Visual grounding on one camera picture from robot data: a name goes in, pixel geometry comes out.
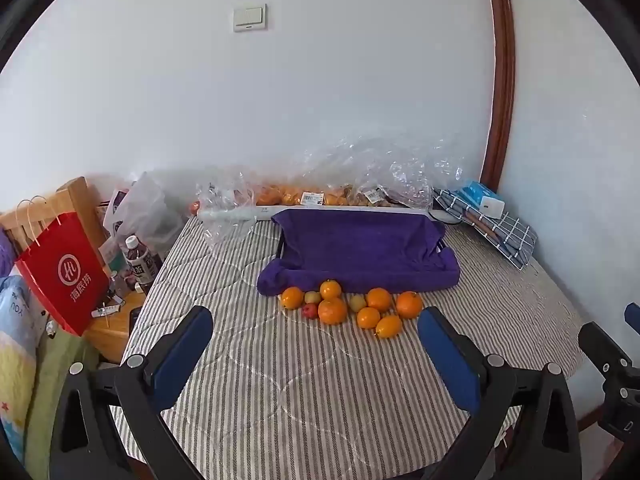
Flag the wooden bedside table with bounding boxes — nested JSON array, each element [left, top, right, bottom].
[[82, 292, 145, 364]]

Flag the green towel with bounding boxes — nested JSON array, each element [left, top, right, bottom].
[[24, 330, 99, 479]]

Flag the small red apple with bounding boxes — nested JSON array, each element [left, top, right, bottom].
[[302, 304, 319, 320]]

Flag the brown wooden door frame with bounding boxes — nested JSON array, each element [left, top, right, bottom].
[[480, 0, 516, 192]]

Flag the oval yellow orange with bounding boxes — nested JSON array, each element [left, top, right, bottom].
[[374, 315, 402, 339]]

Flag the blue checked folded cloth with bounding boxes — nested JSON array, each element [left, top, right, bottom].
[[434, 188, 538, 270]]

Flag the blue white tissue pack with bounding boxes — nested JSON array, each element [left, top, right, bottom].
[[456, 181, 506, 219]]

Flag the purple towel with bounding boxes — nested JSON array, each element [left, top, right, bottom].
[[257, 211, 460, 296]]

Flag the clear plastic bags of fruit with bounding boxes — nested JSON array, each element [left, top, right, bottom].
[[252, 132, 466, 209]]

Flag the red paper shopping bag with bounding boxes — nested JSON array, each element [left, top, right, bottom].
[[16, 211, 108, 337]]

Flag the green kiwi fruit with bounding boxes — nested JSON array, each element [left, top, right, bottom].
[[304, 290, 322, 304], [348, 294, 368, 313]]

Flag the colourful patterned blanket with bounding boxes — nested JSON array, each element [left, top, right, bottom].
[[0, 275, 47, 463]]

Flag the white wall switch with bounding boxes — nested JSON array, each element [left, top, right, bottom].
[[232, 4, 268, 32]]

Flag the white plastic bag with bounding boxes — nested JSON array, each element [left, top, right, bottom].
[[103, 172, 184, 261]]

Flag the orange mandarin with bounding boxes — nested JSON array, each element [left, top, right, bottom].
[[280, 286, 305, 310], [366, 287, 393, 312], [396, 292, 423, 320]]

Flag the striped quilted mattress cover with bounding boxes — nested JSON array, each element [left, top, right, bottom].
[[126, 219, 582, 479]]

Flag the large orange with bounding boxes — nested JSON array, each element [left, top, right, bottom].
[[318, 298, 348, 325]]

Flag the crumpled clear plastic bag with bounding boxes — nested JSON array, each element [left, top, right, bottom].
[[196, 167, 257, 252]]

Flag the dark drink bottle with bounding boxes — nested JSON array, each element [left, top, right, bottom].
[[125, 235, 160, 295]]

